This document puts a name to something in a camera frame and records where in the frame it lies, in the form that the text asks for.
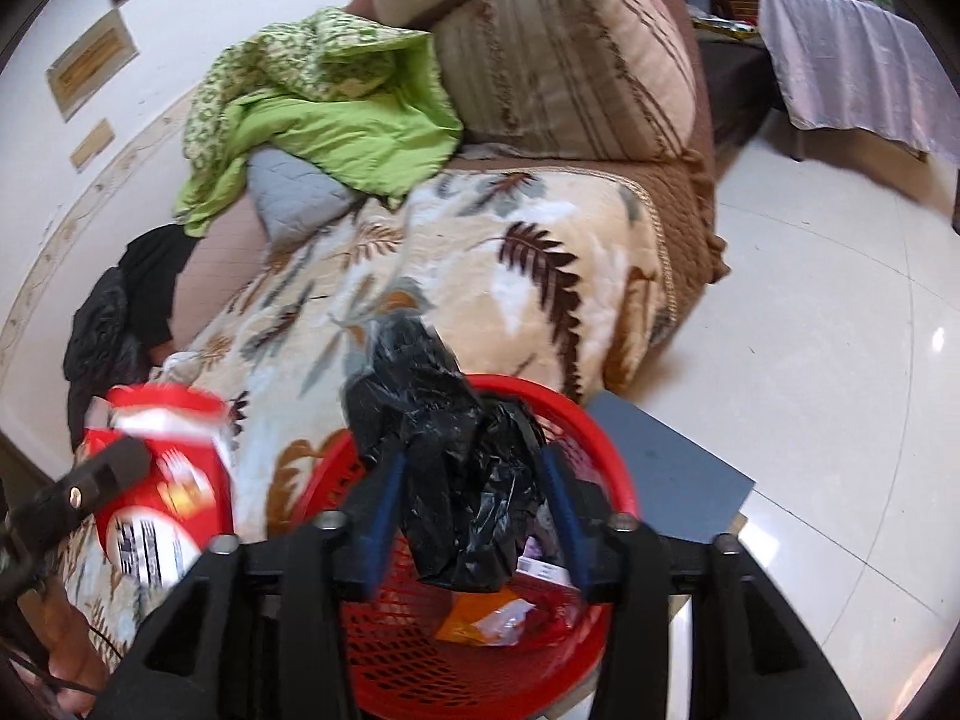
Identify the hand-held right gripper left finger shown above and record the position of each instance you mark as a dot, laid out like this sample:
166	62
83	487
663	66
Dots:
382	514

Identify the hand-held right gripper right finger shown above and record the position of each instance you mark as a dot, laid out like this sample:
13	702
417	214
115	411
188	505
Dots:
562	514

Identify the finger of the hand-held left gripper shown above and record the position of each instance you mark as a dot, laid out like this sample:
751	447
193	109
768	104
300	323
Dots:
90	478

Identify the black plastic bag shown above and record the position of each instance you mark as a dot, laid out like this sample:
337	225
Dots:
450	465

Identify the red and white snack bag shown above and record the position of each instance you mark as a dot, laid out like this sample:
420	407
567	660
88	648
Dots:
176	480

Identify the red wrapper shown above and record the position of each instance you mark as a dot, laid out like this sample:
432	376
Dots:
562	615

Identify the orange foil wrapper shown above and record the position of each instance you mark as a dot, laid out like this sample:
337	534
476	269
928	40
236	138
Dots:
476	615

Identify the red plastic basket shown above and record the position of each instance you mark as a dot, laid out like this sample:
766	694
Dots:
420	660

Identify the grey flat board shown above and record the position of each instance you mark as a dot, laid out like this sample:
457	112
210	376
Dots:
667	465

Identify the black puffy jacket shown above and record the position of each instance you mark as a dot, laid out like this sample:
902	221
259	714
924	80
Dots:
97	337

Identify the black cloth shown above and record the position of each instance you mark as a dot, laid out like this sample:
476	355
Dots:
157	270

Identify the leaf-printed blanket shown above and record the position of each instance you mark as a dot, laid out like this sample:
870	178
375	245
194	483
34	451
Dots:
465	255

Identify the grey quilted pillow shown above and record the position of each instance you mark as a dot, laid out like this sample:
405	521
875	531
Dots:
292	195

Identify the green quilt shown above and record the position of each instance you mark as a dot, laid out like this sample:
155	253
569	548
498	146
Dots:
337	135

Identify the striped sofa cushion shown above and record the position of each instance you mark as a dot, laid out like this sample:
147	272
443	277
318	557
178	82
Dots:
570	67

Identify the dark cabinet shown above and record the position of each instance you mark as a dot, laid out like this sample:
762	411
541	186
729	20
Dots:
735	82

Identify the table with lavender cloth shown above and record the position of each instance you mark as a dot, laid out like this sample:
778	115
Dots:
847	60

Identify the small beige wall plaque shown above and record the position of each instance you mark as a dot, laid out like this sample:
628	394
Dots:
91	144

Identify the large beige wall plaque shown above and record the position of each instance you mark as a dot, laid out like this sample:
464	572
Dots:
94	64

